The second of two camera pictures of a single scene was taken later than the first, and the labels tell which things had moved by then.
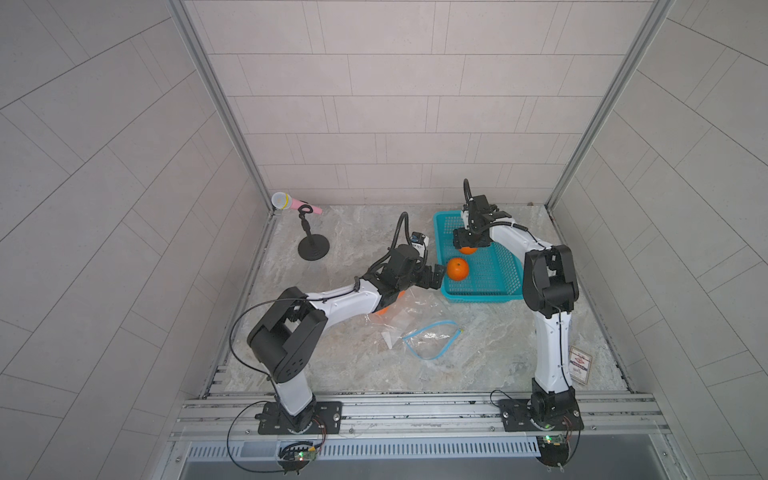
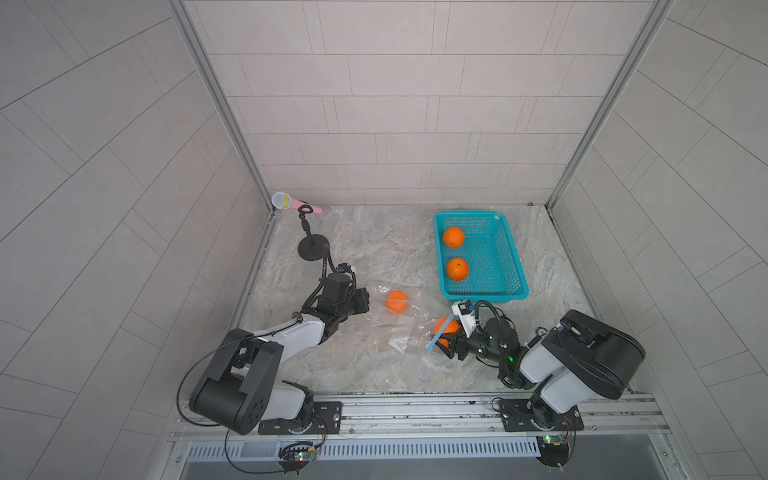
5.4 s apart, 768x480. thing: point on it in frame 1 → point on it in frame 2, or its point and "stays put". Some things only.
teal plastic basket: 494,273 stays put
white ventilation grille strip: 364,448 stays put
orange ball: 457,269 stays put
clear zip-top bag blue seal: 417,317 stays put
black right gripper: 460,238 → 461,335
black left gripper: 435,278 → 361,300
